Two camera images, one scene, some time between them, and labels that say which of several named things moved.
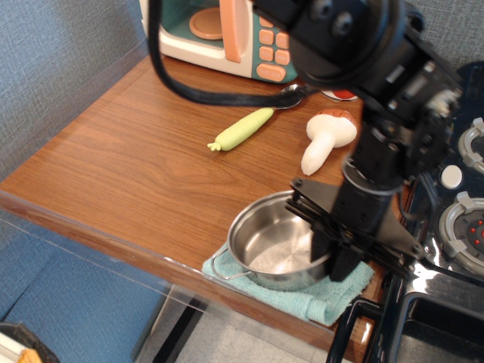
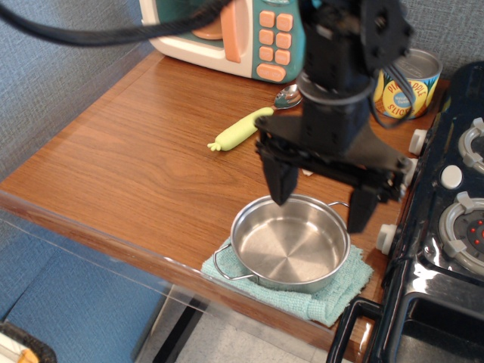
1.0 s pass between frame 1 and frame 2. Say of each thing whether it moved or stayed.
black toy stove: stayed
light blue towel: stayed
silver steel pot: stayed
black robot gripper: moved
